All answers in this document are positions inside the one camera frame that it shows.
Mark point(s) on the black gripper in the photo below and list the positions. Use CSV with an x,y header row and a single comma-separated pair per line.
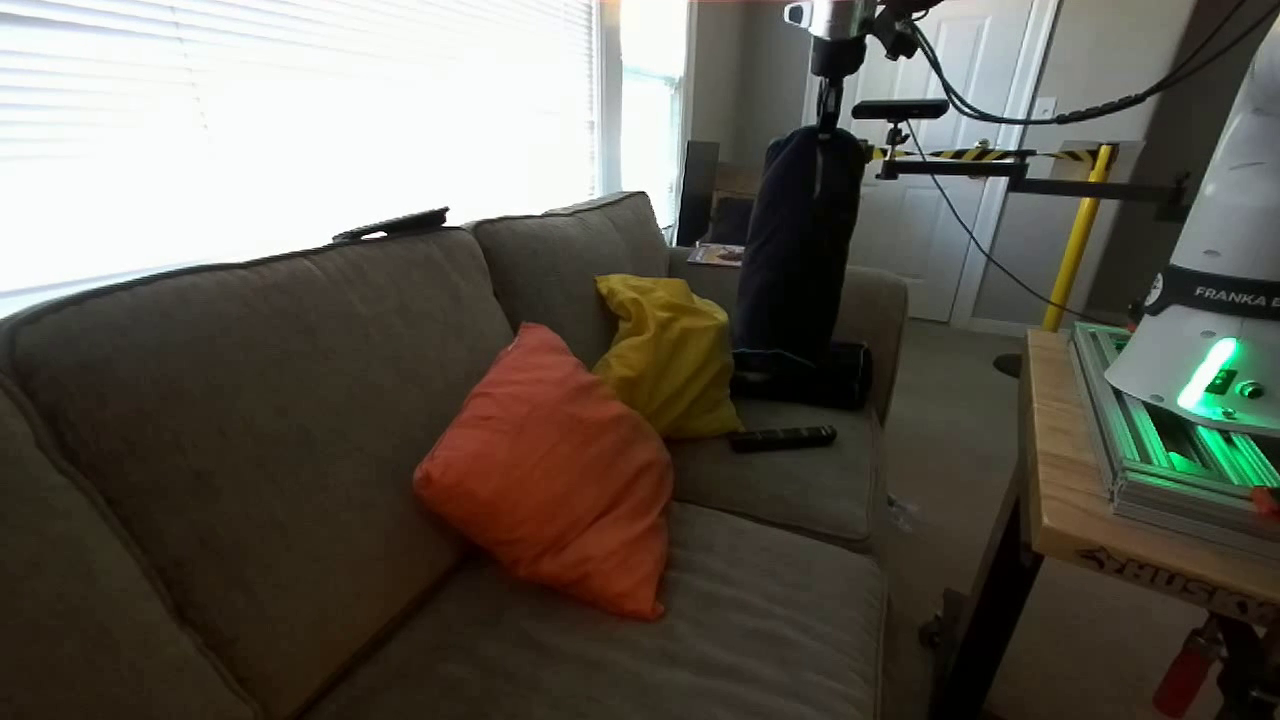
x,y
837,55

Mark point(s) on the dark navy sausage pillow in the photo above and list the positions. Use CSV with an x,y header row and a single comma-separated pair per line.
x,y
800,242

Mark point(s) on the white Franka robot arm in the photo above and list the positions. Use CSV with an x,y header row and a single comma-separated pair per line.
x,y
1225,242

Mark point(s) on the yellow pillow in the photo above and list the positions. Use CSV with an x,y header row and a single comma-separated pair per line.
x,y
664,354

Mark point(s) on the orange square pillow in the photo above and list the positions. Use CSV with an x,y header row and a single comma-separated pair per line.
x,y
561,481

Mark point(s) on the tall black speaker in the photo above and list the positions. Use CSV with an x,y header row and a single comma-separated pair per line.
x,y
699,195

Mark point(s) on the white door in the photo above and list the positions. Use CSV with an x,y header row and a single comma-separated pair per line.
x,y
962,254

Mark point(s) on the black cylinder speaker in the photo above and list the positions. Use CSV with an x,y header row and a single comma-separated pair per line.
x,y
806,380

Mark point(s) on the black remote control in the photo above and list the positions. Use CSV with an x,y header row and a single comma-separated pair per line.
x,y
780,438

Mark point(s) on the flat black device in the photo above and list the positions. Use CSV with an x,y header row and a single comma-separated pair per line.
x,y
393,220

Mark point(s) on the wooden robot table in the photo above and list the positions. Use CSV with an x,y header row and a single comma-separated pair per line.
x,y
1065,494

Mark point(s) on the green-lit electronic device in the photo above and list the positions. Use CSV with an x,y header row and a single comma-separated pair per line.
x,y
1175,462

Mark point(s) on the white window blinds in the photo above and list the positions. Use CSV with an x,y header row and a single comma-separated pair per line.
x,y
267,123

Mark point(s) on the grey fabric sofa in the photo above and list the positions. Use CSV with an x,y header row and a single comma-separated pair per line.
x,y
267,402

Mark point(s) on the red clamp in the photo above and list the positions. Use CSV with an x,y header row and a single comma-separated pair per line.
x,y
1184,673

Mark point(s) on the black stereo camera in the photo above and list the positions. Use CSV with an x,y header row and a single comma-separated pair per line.
x,y
903,111

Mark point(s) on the yellow black camera stand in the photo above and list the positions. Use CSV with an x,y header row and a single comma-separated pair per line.
x,y
1065,242

